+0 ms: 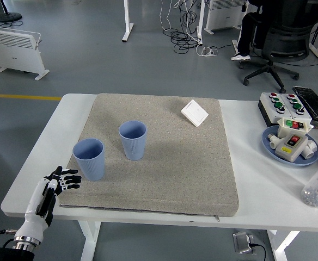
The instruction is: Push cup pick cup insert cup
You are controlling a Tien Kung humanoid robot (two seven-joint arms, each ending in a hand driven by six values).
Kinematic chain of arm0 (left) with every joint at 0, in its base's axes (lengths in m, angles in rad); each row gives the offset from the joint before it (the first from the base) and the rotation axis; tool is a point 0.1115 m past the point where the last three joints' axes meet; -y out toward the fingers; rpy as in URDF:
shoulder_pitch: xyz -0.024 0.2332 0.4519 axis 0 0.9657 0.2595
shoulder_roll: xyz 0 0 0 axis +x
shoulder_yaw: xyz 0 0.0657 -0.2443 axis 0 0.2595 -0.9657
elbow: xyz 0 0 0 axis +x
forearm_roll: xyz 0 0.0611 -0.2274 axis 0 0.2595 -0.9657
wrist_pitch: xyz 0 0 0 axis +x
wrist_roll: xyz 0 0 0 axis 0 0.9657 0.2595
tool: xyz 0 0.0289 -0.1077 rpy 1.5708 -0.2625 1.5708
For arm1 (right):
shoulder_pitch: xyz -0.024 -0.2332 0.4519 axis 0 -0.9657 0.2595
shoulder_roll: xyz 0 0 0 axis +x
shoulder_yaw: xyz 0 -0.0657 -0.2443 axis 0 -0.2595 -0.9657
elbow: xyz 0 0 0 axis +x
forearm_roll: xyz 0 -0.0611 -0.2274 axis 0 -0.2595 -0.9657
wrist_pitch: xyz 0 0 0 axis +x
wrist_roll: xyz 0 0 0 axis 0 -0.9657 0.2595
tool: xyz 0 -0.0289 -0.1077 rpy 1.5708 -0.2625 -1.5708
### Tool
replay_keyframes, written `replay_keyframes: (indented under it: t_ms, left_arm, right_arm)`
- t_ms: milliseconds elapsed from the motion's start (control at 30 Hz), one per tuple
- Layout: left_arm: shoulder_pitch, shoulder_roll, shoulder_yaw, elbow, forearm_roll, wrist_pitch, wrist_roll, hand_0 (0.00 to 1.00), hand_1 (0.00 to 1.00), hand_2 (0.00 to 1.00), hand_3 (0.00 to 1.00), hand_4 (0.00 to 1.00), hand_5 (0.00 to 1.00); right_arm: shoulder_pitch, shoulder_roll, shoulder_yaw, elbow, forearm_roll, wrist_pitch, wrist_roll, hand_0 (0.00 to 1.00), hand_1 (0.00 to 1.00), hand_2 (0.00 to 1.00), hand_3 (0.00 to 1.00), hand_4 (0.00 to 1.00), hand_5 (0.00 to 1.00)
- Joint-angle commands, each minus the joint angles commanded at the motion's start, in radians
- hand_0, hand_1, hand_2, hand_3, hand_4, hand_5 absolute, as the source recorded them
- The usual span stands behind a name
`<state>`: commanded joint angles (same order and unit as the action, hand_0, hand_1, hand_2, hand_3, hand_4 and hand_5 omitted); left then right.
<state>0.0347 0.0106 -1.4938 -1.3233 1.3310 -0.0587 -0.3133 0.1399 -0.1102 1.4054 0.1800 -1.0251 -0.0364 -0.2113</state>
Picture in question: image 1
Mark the blue ribbed cup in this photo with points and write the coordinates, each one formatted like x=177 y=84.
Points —
x=133 y=146
x=91 y=166

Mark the beige red rocker switch box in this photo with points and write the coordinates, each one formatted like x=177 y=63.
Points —
x=287 y=155

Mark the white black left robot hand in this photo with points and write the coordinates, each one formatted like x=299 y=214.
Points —
x=33 y=206

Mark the white table leg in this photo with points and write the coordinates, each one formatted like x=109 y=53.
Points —
x=281 y=247
x=89 y=239

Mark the white pipe fitting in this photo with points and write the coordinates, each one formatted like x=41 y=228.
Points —
x=310 y=150
x=273 y=141

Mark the white push-button control box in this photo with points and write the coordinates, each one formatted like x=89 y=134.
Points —
x=269 y=107
x=295 y=105

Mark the black office chair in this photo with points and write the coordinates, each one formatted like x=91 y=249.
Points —
x=287 y=38

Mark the person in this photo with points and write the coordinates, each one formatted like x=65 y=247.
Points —
x=247 y=32

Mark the black fan stand base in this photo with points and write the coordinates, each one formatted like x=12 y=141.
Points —
x=8 y=17

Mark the white panel heater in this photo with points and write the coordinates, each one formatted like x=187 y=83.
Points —
x=12 y=51
x=221 y=19

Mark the grey metal pedal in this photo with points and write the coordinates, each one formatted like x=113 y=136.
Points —
x=242 y=242

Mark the grey-brown cushion mat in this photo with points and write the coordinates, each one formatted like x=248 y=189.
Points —
x=161 y=163

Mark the white desk leg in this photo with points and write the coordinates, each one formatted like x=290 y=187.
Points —
x=127 y=27
x=200 y=24

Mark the white wall switch plate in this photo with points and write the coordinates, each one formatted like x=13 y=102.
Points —
x=194 y=112

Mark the white desk foot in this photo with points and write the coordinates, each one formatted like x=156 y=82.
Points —
x=235 y=46

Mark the blue plate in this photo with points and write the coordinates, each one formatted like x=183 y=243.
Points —
x=265 y=142

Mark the white green-red switch box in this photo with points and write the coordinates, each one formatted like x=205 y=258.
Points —
x=284 y=130

